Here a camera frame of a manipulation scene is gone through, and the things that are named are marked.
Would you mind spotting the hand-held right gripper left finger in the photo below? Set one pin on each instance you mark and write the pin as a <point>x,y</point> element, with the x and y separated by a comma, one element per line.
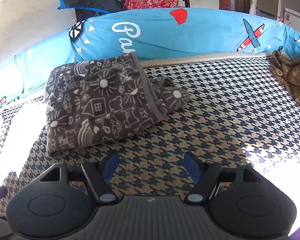
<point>111,165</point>

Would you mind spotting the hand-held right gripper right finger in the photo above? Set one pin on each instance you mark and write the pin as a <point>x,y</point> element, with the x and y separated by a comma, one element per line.
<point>192,166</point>

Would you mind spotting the grey doodle-print fleece jacket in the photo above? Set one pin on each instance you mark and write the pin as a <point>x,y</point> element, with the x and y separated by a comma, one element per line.
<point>102,100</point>

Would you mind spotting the brown patterned blanket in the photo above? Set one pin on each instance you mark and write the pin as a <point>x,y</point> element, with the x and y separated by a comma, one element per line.
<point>292,77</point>

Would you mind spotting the blue printed sofa cushion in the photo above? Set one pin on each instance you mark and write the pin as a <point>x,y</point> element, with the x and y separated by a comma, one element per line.
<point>165,35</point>

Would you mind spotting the white chest freezer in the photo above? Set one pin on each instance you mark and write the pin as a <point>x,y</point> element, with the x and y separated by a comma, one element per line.
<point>296,20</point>

